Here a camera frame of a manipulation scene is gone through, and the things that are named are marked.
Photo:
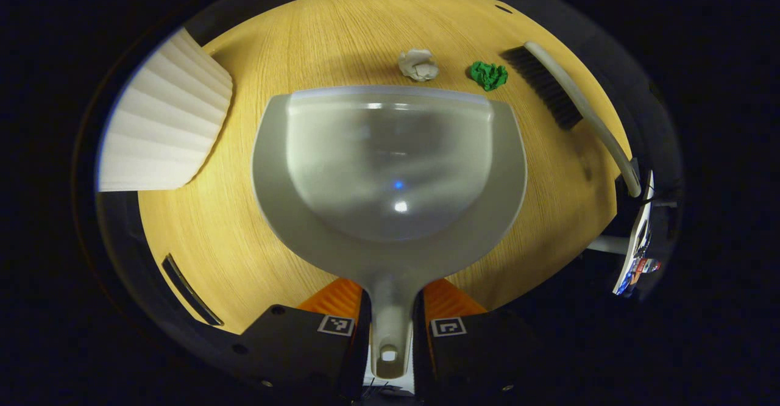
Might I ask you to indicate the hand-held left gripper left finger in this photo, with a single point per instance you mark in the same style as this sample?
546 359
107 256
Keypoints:
304 351

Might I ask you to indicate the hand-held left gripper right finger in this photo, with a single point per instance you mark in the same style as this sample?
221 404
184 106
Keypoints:
475 357

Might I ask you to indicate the grey dustpan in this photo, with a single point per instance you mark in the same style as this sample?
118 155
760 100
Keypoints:
390 168

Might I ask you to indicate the white ribbed garbage bin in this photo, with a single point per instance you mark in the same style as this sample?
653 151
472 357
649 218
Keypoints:
164 125

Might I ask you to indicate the small white broom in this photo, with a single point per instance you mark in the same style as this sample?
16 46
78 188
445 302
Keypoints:
585 110

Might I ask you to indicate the green paper ball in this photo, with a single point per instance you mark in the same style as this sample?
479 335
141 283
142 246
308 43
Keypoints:
488 75

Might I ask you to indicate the white paper ball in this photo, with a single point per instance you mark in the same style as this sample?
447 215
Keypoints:
418 66

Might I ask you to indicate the wooden desktop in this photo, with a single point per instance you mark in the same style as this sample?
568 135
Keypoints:
231 229

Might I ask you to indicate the white printed panel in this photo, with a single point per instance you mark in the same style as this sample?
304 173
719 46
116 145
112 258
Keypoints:
637 247

